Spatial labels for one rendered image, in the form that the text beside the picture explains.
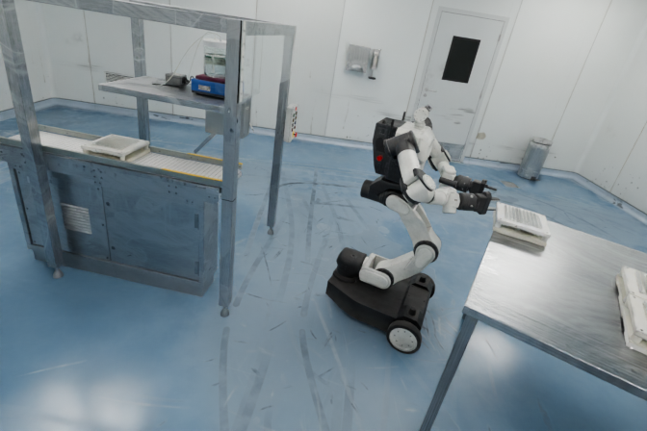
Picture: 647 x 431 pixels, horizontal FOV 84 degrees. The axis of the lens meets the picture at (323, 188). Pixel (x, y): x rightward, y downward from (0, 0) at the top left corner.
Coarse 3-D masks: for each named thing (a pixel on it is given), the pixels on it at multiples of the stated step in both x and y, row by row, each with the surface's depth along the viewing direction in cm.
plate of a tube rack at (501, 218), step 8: (496, 208) 193; (504, 208) 192; (496, 216) 183; (504, 216) 182; (544, 216) 189; (512, 224) 176; (520, 224) 176; (544, 224) 180; (536, 232) 173; (544, 232) 172
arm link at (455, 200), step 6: (462, 192) 175; (450, 198) 173; (456, 198) 173; (462, 198) 173; (468, 198) 173; (450, 204) 172; (456, 204) 173; (462, 204) 173; (468, 204) 173; (444, 210) 174; (450, 210) 172; (462, 210) 176
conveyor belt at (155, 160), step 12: (48, 144) 204; (60, 144) 206; (72, 144) 209; (144, 156) 209; (156, 156) 211; (168, 156) 214; (168, 168) 198; (180, 168) 200; (192, 168) 202; (204, 168) 205; (216, 168) 207
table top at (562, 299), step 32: (512, 256) 161; (544, 256) 166; (576, 256) 170; (608, 256) 175; (640, 256) 180; (480, 288) 136; (512, 288) 139; (544, 288) 142; (576, 288) 146; (608, 288) 149; (480, 320) 124; (512, 320) 122; (544, 320) 125; (576, 320) 127; (608, 320) 130; (576, 352) 113; (608, 352) 115; (640, 352) 117; (640, 384) 105
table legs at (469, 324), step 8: (464, 320) 130; (472, 320) 128; (464, 328) 131; (472, 328) 129; (464, 336) 132; (456, 344) 134; (464, 344) 133; (456, 352) 135; (448, 360) 139; (456, 360) 136; (448, 368) 140; (456, 368) 138; (448, 376) 141; (440, 384) 144; (448, 384) 142; (440, 392) 145; (432, 400) 148; (440, 400) 146; (432, 408) 149; (432, 416) 150; (424, 424) 154; (432, 424) 152
